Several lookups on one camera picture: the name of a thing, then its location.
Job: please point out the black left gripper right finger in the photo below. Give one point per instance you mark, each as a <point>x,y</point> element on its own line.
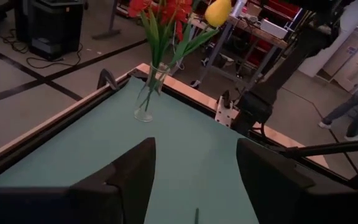
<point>275,186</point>

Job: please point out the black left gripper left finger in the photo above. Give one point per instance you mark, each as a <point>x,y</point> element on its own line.
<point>120,186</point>

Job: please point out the yellow artificial tulip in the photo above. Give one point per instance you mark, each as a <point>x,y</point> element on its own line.
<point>217,12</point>

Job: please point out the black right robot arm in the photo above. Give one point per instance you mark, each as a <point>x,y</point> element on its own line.
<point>255,107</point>

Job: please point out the clear glass vase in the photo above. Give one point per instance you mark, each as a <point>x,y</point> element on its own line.
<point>143,115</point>

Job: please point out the green table mat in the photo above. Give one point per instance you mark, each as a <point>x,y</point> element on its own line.
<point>182,149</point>

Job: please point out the black table clamp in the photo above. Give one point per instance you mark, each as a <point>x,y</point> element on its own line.
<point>104,77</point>

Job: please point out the person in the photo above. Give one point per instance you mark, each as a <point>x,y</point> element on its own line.
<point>357,99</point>

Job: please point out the white flat box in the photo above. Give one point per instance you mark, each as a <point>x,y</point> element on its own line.
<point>273,28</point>

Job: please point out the black equipment case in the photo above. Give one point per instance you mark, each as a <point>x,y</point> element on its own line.
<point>54,25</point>

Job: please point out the red bin shelving rack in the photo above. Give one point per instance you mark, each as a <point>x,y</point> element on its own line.
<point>278,6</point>

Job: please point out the white round column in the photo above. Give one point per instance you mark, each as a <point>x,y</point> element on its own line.
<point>353,18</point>

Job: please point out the black frame strut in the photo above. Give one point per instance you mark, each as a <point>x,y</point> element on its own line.
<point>328,148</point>

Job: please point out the white perforated bracket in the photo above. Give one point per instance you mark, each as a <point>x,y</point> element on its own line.
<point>224,115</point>

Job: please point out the black aluminium table frame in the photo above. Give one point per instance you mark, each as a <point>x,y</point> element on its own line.
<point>42,140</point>

